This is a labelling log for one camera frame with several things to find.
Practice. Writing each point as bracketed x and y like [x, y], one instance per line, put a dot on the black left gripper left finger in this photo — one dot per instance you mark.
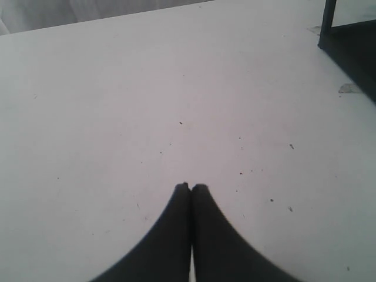
[164, 253]

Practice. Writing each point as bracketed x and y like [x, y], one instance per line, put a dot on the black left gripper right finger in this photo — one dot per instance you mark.
[219, 252]

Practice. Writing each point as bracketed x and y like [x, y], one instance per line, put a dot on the clear tape piece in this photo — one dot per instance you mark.
[349, 88]

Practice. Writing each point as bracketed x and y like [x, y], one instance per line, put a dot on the black metal shelf rack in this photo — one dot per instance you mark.
[351, 47]

